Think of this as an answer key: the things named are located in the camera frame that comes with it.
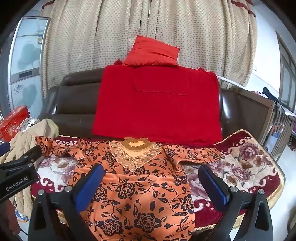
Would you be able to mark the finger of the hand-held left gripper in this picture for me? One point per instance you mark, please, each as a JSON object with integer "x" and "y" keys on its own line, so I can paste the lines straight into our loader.
{"x": 27, "y": 156}
{"x": 4, "y": 148}

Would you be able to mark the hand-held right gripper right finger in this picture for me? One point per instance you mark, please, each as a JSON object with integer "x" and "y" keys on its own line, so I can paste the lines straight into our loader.
{"x": 212, "y": 183}

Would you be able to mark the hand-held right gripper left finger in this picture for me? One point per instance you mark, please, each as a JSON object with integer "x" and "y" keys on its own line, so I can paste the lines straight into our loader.
{"x": 90, "y": 185}

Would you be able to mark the orange floral shirt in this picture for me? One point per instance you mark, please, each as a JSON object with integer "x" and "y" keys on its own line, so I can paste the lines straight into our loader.
{"x": 143, "y": 185}

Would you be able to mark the dark clothes pile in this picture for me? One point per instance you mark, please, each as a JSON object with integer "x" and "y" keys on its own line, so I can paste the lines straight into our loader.
{"x": 269, "y": 93}

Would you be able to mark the beige quilted jacket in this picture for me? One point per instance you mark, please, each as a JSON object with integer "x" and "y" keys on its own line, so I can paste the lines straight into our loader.
{"x": 25, "y": 141}

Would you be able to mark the red gift box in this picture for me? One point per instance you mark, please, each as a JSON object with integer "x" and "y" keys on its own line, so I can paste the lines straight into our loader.
{"x": 13, "y": 120}

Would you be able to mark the metal fan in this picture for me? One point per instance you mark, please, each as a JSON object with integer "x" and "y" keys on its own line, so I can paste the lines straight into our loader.
{"x": 30, "y": 122}

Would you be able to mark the floral plush blanket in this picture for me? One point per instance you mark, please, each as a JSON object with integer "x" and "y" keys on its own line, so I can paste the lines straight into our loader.
{"x": 242, "y": 162}

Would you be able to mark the brown leather sofa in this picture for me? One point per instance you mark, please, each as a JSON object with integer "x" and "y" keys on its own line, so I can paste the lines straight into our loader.
{"x": 74, "y": 99}

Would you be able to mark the silver refrigerator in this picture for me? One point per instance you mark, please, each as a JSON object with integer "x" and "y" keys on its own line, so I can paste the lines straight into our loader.
{"x": 27, "y": 64}

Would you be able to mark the wooden crib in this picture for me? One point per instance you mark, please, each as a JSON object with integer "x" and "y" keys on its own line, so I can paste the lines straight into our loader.
{"x": 275, "y": 120}

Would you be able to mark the red blanket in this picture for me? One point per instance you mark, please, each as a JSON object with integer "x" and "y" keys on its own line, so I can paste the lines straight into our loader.
{"x": 157, "y": 104}

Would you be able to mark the wooden door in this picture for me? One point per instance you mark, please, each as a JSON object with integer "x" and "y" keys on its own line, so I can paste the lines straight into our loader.
{"x": 285, "y": 69}

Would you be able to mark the beige dotted curtain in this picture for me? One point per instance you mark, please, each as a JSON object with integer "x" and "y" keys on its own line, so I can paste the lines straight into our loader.
{"x": 92, "y": 34}

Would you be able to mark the red pillow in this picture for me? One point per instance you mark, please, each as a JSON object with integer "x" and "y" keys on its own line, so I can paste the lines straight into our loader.
{"x": 150, "y": 52}

